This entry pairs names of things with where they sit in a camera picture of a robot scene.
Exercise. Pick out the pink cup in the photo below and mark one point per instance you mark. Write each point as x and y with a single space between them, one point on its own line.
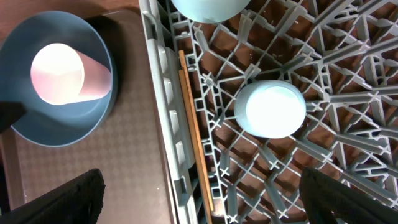
62 75

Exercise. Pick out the light blue bowl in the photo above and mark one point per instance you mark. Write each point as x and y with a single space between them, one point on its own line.
210 11

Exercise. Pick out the brown serving tray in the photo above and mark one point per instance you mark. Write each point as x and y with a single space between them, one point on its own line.
127 147

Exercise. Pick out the light blue cup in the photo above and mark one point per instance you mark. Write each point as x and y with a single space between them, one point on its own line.
270 109

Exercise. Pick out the wooden chopstick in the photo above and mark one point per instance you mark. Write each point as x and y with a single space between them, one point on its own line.
184 65
196 141

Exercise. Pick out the grey dishwasher rack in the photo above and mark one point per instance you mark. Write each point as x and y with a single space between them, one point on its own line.
340 55

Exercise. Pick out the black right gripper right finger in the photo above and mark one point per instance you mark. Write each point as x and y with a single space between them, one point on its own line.
339 199

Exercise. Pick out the dark blue plate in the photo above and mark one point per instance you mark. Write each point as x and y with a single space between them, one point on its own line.
43 123

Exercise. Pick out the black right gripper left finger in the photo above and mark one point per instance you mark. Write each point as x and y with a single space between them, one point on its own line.
80 200

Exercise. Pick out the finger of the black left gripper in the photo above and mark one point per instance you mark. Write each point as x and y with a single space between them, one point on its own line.
10 113

